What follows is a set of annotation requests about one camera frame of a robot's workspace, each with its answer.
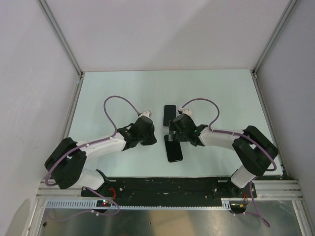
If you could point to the left controller board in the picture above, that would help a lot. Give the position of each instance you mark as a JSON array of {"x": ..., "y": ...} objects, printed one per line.
[{"x": 103, "y": 203}]

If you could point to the right aluminium frame post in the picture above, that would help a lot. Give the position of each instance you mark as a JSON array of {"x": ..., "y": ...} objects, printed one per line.
[{"x": 282, "y": 22}]

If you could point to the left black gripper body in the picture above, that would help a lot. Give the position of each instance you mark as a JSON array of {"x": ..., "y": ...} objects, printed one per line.
[{"x": 146, "y": 138}]

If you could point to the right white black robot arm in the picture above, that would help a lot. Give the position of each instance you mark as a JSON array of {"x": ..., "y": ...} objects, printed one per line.
[{"x": 254, "y": 150}]

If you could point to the black smartphone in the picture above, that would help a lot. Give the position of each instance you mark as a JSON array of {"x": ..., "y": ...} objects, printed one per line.
[
  {"x": 174, "y": 152},
  {"x": 168, "y": 114}
]

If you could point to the controller board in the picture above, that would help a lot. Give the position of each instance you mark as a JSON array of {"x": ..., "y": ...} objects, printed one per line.
[
  {"x": 238, "y": 208},
  {"x": 103, "y": 203}
]

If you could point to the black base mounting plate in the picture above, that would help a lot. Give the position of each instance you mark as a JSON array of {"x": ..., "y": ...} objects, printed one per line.
[{"x": 173, "y": 192}]

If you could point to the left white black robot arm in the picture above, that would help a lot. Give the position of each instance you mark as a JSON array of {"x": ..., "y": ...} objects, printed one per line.
[{"x": 66, "y": 164}]

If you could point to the aluminium frame post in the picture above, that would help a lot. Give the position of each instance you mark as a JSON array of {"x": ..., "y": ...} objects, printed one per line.
[
  {"x": 44, "y": 6},
  {"x": 282, "y": 22}
]

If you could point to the left aluminium frame post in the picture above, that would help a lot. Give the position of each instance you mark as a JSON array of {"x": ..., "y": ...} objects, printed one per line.
[{"x": 44, "y": 6}]

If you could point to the right controller board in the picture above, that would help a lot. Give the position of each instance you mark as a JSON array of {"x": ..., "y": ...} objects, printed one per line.
[{"x": 238, "y": 208}]

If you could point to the grey slotted cable duct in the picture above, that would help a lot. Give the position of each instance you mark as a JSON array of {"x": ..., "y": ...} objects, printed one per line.
[{"x": 91, "y": 204}]

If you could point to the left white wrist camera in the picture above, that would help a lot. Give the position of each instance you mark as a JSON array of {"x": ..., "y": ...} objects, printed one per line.
[{"x": 147, "y": 114}]

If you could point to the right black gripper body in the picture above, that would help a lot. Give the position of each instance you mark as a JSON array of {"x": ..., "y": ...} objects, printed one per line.
[{"x": 180, "y": 136}]

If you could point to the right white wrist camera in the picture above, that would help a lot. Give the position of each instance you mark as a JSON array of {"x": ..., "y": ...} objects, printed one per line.
[{"x": 185, "y": 111}]

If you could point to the black phone case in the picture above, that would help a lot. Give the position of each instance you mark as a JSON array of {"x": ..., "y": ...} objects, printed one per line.
[{"x": 174, "y": 161}]

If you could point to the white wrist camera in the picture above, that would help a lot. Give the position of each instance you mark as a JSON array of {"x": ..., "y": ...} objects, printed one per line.
[
  {"x": 185, "y": 111},
  {"x": 147, "y": 114}
]

